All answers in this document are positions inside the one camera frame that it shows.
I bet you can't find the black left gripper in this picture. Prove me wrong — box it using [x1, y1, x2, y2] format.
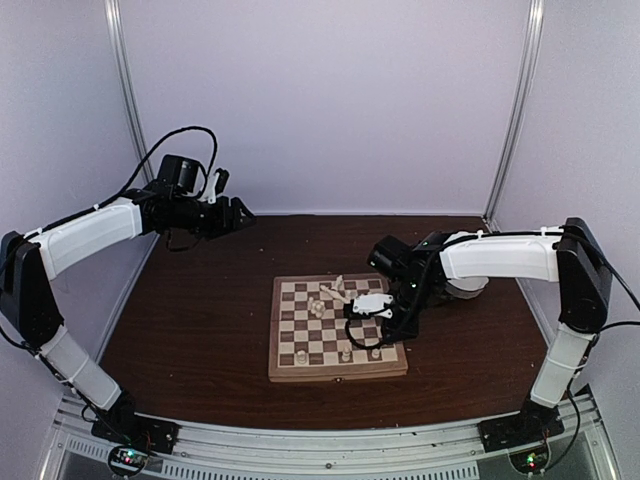
[173, 195, 257, 240]

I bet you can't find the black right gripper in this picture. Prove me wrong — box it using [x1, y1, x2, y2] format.
[381, 278, 437, 345]

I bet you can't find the white bishop piece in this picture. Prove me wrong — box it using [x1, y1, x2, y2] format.
[340, 343, 352, 363]

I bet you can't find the wooden chess board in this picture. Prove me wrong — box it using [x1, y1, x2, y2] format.
[268, 273, 408, 383]

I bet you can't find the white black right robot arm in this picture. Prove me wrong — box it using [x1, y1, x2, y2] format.
[351, 218, 612, 442]

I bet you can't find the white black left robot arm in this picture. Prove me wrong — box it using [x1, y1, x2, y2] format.
[1, 155, 257, 444]

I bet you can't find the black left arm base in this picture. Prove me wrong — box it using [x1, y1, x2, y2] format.
[79, 390, 179, 454]

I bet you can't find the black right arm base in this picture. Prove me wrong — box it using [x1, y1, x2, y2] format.
[478, 398, 565, 452]

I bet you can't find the white scalloped bowl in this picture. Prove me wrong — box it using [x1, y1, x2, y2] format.
[444, 277, 489, 300]

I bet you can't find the lying white queen piece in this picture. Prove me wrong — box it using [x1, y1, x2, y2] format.
[333, 275, 345, 293]

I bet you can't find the lying white king piece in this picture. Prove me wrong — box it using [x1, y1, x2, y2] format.
[320, 284, 352, 304]

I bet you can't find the white pawn cluster piece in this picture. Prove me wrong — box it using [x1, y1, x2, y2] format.
[308, 298, 327, 319]

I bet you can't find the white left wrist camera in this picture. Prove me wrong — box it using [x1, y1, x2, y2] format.
[205, 168, 230, 204]

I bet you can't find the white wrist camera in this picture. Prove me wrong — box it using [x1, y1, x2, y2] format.
[344, 293, 394, 319]
[205, 168, 230, 204]

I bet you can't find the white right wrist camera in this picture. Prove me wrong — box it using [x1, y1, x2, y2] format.
[344, 293, 394, 319]

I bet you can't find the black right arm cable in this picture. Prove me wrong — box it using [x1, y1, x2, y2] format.
[344, 314, 401, 350]

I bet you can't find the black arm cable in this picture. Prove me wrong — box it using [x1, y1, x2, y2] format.
[344, 314, 401, 350]
[117, 127, 220, 201]

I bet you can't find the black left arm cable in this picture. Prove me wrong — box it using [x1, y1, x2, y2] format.
[117, 127, 220, 201]

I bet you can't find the left aluminium corner post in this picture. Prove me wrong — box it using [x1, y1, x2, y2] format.
[104, 0, 147, 159]

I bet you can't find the aluminium corner post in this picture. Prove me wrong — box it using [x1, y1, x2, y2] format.
[104, 0, 147, 159]
[483, 0, 545, 230]

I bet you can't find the right aluminium corner post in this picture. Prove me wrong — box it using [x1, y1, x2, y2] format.
[483, 0, 545, 230]

